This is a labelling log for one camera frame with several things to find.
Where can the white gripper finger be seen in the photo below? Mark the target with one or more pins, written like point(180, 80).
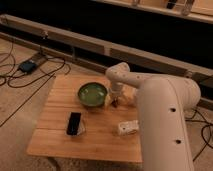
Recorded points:
point(124, 97)
point(108, 100)

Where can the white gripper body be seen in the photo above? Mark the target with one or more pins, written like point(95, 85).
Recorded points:
point(116, 90)

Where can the dark red pepper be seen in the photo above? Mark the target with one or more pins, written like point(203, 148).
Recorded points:
point(115, 103)

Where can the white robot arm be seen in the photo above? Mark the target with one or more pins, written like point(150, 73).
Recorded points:
point(161, 101)

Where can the green ceramic bowl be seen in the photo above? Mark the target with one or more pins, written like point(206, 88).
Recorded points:
point(92, 94)

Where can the white plastic bottle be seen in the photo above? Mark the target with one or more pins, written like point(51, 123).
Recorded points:
point(128, 127)

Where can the wooden folding table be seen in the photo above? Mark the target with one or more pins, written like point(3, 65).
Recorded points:
point(100, 141)

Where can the black smartphone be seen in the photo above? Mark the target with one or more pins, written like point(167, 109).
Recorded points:
point(73, 124)

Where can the black power adapter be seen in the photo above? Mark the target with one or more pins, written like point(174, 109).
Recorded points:
point(27, 66)

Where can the long metal baseboard rail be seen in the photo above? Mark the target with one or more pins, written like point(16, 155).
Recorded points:
point(65, 43)

